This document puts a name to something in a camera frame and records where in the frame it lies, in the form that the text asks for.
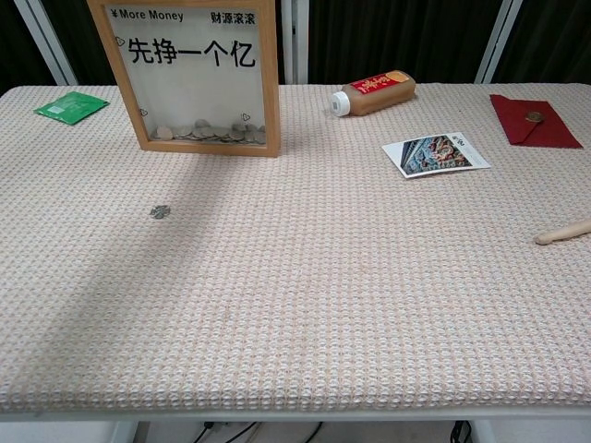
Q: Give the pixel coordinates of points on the silver coin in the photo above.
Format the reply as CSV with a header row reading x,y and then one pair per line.
x,y
160,211

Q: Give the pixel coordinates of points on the pile of silver coins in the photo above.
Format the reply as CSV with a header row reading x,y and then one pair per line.
x,y
203,134

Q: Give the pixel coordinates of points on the wooden frame coin box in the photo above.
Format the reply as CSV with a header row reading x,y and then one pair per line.
x,y
194,101

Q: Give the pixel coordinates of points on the beige woven tablecloth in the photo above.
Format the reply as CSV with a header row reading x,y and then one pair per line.
x,y
323,277

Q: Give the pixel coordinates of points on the brown bottle with red label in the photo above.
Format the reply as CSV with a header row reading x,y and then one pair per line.
x,y
378,97

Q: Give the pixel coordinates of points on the photo postcard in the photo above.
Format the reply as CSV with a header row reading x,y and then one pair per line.
x,y
434,154

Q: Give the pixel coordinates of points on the black partition screen panel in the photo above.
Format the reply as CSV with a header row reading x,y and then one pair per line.
x,y
392,37
9,46
554,37
85,60

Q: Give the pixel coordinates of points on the green foil sachet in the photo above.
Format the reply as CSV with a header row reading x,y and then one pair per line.
x,y
69,108

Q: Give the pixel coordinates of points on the red envelope with wax seal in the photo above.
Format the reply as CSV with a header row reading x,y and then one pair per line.
x,y
545,131

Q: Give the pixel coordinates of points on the light wooden stick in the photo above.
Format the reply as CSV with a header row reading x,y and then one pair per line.
x,y
563,233

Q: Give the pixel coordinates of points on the white table frame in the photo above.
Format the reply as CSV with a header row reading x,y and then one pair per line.
x,y
482,434

